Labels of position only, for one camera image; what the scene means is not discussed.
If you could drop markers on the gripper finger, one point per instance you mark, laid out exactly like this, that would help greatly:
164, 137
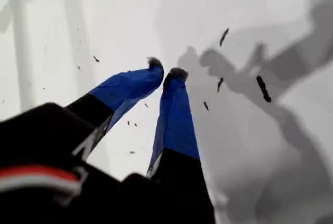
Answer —
125, 91
175, 120

